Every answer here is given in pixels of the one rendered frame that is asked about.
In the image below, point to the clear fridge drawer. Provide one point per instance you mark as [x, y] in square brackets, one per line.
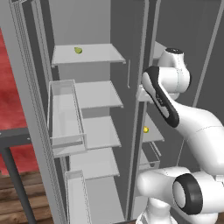
[148, 159]

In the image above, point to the white freezer shelf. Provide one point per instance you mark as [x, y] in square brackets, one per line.
[100, 132]
[97, 94]
[96, 54]
[93, 163]

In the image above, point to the grey freezer door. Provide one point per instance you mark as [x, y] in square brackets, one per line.
[26, 87]

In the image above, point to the clear narrow door bin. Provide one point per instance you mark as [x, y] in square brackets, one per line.
[76, 198]

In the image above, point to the green pear-shaped food item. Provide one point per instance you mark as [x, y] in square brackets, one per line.
[78, 50]

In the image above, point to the clear large door bin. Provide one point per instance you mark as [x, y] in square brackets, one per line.
[62, 116]

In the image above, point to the white fridge shelf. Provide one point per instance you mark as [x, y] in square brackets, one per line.
[143, 94]
[158, 51]
[153, 134]

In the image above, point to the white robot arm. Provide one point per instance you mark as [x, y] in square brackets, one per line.
[201, 137]

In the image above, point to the grey fridge freezer cabinet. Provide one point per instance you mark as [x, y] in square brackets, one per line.
[128, 35]

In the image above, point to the yellow round food item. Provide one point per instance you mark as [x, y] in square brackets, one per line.
[146, 129]

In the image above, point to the dark grey metal table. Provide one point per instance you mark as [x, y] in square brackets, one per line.
[14, 163]

